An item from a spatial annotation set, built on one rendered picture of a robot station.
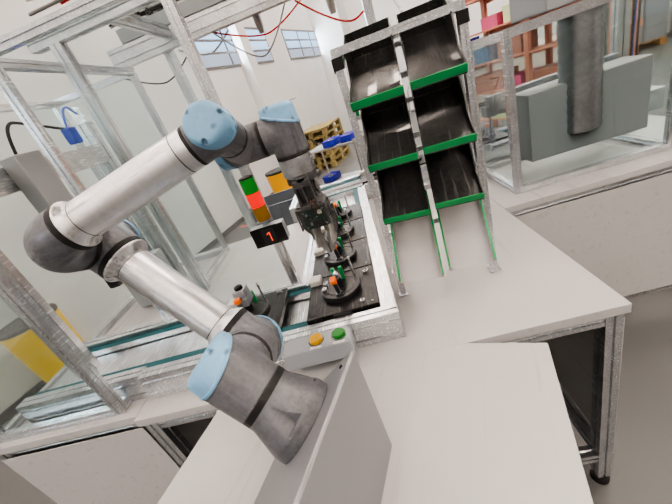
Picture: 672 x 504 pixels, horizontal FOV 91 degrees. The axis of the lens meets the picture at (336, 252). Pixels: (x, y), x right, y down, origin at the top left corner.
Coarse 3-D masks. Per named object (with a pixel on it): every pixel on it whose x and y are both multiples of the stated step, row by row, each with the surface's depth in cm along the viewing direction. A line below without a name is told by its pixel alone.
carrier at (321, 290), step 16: (336, 272) 110; (352, 272) 114; (368, 272) 119; (320, 288) 120; (352, 288) 109; (368, 288) 110; (320, 304) 111; (336, 304) 108; (352, 304) 105; (368, 304) 102; (320, 320) 105
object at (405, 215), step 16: (416, 160) 106; (384, 176) 108; (400, 176) 105; (416, 176) 102; (384, 192) 103; (400, 192) 101; (416, 192) 99; (384, 208) 100; (400, 208) 97; (416, 208) 95
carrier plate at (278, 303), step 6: (264, 294) 129; (270, 294) 128; (276, 294) 126; (282, 294) 125; (288, 294) 127; (270, 300) 124; (276, 300) 122; (282, 300) 121; (276, 306) 119; (282, 306) 117; (270, 312) 116; (276, 312) 115; (282, 312) 115; (276, 318) 112; (282, 318) 113
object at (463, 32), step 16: (464, 0) 80; (416, 16) 81; (432, 16) 81; (384, 32) 83; (400, 32) 84; (464, 32) 83; (336, 48) 84; (352, 48) 84; (464, 48) 84; (464, 80) 89; (352, 112) 92; (352, 128) 94; (480, 128) 93; (480, 144) 95; (480, 160) 98; (368, 176) 99; (480, 176) 99; (384, 224) 106; (496, 256) 112; (400, 288) 118
